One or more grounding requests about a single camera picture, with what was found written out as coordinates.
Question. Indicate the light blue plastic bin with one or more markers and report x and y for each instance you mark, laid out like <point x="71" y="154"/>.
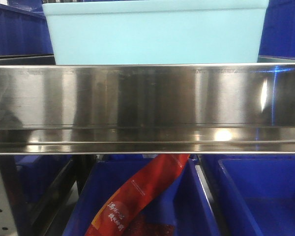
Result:
<point x="155" y="31"/>

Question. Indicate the dark blue bin centre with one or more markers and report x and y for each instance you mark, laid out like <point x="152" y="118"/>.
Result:
<point x="183" y="205"/>

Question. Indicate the dark blue bin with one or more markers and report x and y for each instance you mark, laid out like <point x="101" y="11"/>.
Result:
<point x="23" y="28"/>
<point x="278" y="37"/>
<point x="37" y="172"/>
<point x="255" y="193"/>
<point x="183" y="205"/>

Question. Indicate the dark blue bin lower left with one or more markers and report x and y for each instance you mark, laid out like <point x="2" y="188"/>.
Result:
<point x="37" y="172"/>

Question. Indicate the dark blue bin upper left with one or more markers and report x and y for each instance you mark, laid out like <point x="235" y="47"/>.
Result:
<point x="23" y="28"/>

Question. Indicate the dark blue bin upper right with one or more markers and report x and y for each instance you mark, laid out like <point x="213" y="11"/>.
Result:
<point x="278" y="37"/>

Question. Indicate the red snack package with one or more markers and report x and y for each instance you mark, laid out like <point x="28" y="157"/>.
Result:
<point x="136" y="193"/>

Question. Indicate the stainless steel shelf rail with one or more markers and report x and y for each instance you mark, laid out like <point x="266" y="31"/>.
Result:
<point x="195" y="108"/>

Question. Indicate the white perforated rack post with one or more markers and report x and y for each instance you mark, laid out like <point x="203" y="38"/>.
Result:
<point x="1" y="196"/>

